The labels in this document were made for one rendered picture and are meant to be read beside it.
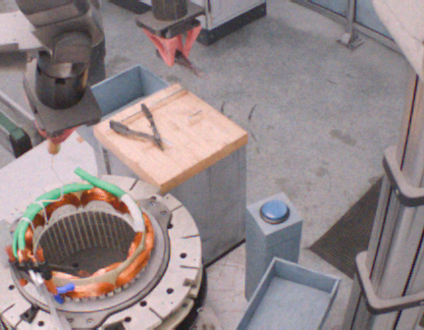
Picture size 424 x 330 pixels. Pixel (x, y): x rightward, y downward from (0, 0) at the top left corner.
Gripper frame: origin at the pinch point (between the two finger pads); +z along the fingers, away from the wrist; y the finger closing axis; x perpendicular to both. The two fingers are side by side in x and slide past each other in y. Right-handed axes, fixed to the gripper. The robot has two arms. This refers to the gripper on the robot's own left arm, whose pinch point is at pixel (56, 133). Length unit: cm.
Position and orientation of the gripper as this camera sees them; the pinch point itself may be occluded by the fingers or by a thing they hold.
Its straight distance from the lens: 80.2
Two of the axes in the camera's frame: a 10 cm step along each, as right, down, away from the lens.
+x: 8.9, -3.0, 3.5
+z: -1.7, 4.9, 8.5
